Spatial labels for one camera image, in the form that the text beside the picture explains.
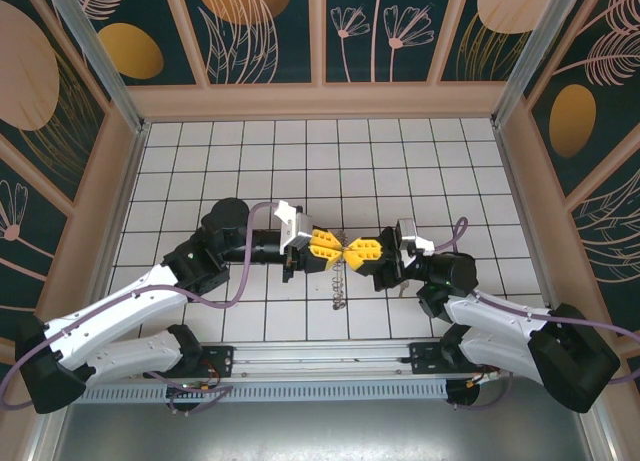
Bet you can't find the grey metal sheet panel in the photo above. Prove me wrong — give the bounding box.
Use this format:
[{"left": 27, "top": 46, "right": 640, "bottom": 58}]
[{"left": 29, "top": 398, "right": 617, "bottom": 461}]

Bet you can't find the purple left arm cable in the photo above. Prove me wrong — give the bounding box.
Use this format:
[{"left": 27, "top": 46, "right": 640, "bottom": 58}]
[{"left": 0, "top": 200, "right": 281, "bottom": 417}]

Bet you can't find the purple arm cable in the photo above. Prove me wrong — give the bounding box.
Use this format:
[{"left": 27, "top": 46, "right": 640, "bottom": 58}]
[
  {"left": 0, "top": 200, "right": 281, "bottom": 417},
  {"left": 429, "top": 216, "right": 640, "bottom": 412}
]

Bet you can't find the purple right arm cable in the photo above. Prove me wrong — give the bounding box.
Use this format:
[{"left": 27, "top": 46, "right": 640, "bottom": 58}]
[{"left": 429, "top": 216, "right": 640, "bottom": 412}]

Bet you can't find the aluminium table edge rail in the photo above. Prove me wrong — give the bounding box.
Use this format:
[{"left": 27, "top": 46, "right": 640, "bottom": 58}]
[
  {"left": 87, "top": 122, "right": 151, "bottom": 312},
  {"left": 493, "top": 124, "right": 557, "bottom": 310}
]

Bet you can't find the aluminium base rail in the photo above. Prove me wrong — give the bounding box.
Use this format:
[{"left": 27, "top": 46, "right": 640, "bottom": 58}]
[{"left": 134, "top": 341, "right": 451, "bottom": 380}]

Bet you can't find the grey slotted cable duct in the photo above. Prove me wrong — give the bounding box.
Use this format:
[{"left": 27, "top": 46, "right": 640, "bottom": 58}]
[{"left": 74, "top": 380, "right": 450, "bottom": 405}]

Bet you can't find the aluminium frame post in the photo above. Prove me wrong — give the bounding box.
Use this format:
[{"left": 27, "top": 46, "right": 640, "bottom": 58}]
[
  {"left": 41, "top": 0, "right": 147, "bottom": 135},
  {"left": 491, "top": 0, "right": 587, "bottom": 128}
]

